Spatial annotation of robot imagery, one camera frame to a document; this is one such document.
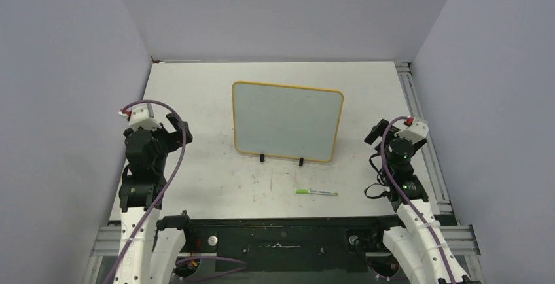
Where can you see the yellow framed whiteboard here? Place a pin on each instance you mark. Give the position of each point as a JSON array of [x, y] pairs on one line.
[[284, 121]]

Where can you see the white green marker pen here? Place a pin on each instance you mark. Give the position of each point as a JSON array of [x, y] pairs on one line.
[[322, 193]]

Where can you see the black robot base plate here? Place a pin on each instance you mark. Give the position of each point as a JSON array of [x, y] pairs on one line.
[[380, 223]]

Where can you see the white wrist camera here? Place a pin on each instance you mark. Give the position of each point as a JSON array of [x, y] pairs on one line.
[[140, 117], [417, 129]]

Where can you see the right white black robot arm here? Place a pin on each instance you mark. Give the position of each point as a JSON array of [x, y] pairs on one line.
[[417, 242]]

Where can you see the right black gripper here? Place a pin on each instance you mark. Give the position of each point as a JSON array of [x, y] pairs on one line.
[[379, 130]]

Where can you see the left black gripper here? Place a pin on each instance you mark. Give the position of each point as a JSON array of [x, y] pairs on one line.
[[173, 137]]

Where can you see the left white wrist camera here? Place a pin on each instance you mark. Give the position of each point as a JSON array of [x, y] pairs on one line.
[[140, 117]]

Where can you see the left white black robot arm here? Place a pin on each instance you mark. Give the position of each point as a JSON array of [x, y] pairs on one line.
[[149, 243]]

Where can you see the metal wire whiteboard stand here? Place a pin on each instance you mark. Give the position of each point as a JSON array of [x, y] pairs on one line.
[[297, 161]]

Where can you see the front aluminium frame rail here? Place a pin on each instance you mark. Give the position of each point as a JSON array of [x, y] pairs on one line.
[[290, 248]]

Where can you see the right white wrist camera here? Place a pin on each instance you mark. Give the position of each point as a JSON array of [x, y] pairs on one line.
[[417, 129]]

